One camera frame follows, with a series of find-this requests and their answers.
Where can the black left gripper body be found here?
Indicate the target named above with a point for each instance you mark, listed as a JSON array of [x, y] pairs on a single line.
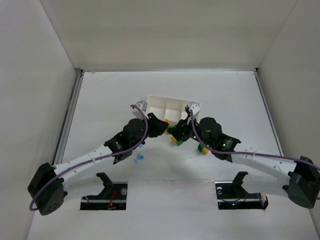
[[157, 124]]

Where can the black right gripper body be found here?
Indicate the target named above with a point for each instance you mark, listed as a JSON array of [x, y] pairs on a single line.
[[181, 130]]

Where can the yellow lego brick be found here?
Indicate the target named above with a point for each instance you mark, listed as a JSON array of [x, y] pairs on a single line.
[[167, 122]]

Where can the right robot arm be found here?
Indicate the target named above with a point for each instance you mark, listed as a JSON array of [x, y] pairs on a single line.
[[298, 180]]

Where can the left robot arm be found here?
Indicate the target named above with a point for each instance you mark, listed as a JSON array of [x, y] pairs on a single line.
[[52, 185]]

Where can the white three-compartment plastic container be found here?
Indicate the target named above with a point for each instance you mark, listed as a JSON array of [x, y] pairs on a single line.
[[167, 108]]

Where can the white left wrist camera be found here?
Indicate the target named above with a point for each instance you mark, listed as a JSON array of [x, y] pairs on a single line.
[[139, 111]]

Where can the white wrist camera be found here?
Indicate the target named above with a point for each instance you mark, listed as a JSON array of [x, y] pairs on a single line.
[[139, 111], [192, 108]]

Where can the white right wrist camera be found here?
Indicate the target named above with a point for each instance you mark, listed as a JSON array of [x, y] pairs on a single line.
[[192, 108]]

